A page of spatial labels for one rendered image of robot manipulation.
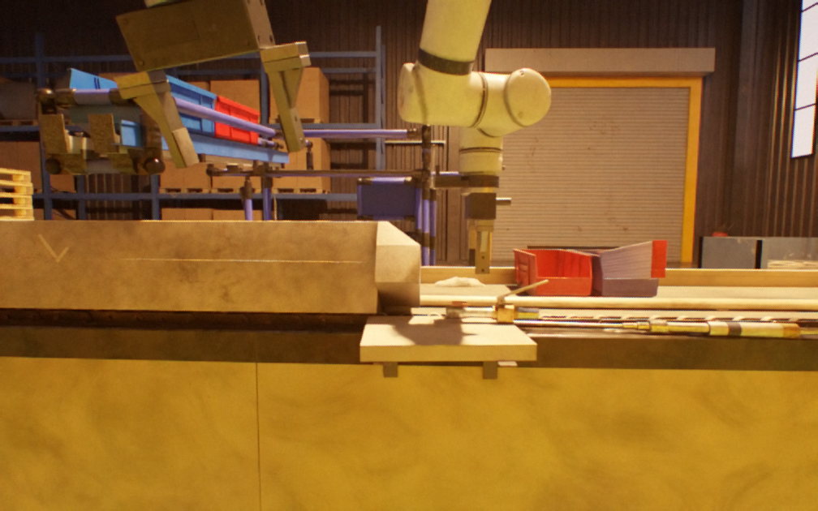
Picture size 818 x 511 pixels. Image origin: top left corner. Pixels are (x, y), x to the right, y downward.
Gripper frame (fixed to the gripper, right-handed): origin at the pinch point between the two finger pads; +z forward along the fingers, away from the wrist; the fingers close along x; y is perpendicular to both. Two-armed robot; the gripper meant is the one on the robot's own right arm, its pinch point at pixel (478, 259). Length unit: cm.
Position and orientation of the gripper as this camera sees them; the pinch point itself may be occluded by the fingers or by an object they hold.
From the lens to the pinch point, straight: 85.7
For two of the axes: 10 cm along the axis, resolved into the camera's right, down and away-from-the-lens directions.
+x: 0.5, -0.8, 10.0
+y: 10.0, 0.1, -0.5
